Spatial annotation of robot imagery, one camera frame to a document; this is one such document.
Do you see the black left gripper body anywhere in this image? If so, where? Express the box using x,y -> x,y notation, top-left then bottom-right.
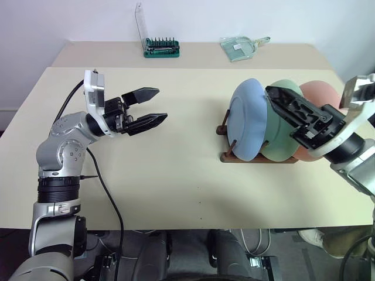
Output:
103,97 -> 134,134

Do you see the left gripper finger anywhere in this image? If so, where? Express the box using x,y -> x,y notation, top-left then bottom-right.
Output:
121,86 -> 161,105
126,112 -> 169,137

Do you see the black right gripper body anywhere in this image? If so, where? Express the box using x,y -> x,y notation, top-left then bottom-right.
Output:
289,104 -> 346,150

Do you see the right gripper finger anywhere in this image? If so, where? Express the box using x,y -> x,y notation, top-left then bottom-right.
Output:
264,86 -> 297,130
268,85 -> 333,128

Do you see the pink-red plate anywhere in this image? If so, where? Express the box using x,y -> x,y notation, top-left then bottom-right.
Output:
291,80 -> 342,162

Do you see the green plate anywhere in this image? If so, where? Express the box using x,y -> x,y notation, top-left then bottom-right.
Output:
259,78 -> 304,163

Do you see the blue plate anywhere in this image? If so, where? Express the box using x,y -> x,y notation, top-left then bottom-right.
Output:
227,78 -> 268,162

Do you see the brown wooden dish rack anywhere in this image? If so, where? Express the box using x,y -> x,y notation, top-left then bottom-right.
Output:
216,109 -> 297,164

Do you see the green screwdriver bit case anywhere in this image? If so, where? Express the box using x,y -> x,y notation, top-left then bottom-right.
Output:
134,2 -> 181,59

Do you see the clear green dustpan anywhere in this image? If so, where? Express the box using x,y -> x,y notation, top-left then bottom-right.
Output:
219,36 -> 271,63

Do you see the white shoe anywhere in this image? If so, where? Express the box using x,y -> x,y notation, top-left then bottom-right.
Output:
298,228 -> 326,249

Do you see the khaki trouser leg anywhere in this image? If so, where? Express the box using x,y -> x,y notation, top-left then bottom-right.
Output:
322,227 -> 373,260

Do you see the metal buckle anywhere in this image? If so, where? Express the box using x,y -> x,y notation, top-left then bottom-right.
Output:
250,256 -> 269,269
102,254 -> 118,269

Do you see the dark rounded shape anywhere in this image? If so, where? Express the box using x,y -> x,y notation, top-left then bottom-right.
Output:
207,229 -> 253,281

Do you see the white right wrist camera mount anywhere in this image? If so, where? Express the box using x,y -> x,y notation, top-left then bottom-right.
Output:
304,73 -> 375,159

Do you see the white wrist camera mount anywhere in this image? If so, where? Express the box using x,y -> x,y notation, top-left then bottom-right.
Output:
304,73 -> 375,159
83,69 -> 115,138

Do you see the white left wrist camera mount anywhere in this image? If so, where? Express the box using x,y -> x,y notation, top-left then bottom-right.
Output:
83,69 -> 115,138

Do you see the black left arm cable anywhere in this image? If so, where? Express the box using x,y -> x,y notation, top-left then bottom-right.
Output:
54,81 -> 125,281

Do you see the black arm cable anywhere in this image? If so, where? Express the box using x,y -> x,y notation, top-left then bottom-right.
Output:
54,81 -> 125,281
339,234 -> 375,281

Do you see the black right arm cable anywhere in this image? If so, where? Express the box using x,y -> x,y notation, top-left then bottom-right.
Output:
339,234 -> 375,281

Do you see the white cable loop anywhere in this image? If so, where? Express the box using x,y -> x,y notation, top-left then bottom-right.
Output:
240,228 -> 272,255

